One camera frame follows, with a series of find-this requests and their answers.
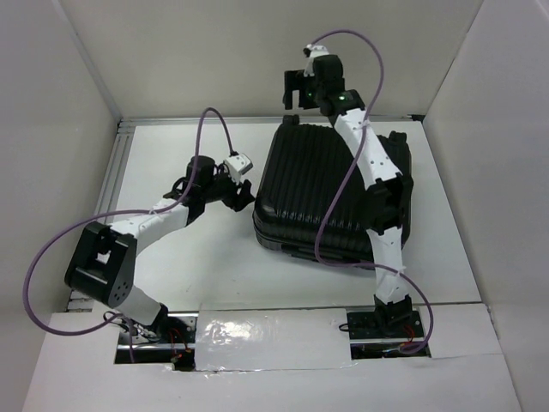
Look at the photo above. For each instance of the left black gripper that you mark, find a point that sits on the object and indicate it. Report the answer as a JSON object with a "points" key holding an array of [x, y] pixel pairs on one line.
{"points": [[236, 200]]}

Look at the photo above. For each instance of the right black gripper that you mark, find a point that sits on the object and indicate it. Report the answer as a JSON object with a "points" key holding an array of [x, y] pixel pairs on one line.
{"points": [[294, 87]]}

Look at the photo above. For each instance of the black hard-shell suitcase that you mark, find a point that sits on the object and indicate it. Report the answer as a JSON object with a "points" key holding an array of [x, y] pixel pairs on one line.
{"points": [[306, 166]]}

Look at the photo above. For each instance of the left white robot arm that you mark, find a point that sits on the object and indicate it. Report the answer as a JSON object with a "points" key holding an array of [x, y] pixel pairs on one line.
{"points": [[103, 264]]}

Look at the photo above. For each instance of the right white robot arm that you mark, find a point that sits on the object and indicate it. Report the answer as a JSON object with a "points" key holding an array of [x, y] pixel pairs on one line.
{"points": [[387, 188]]}

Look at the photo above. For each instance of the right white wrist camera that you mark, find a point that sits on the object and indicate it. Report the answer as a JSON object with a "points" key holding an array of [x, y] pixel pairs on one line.
{"points": [[312, 52]]}

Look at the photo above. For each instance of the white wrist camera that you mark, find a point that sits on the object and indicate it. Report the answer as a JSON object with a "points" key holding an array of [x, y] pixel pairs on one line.
{"points": [[237, 166], [312, 52]]}

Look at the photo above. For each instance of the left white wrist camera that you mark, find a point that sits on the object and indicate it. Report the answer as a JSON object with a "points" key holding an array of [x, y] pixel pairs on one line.
{"points": [[237, 166]]}

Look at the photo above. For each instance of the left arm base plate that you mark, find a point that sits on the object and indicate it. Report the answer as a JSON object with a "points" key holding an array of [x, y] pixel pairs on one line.
{"points": [[176, 348]]}

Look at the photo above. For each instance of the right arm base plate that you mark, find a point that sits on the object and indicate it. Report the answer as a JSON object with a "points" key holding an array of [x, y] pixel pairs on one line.
{"points": [[369, 341]]}

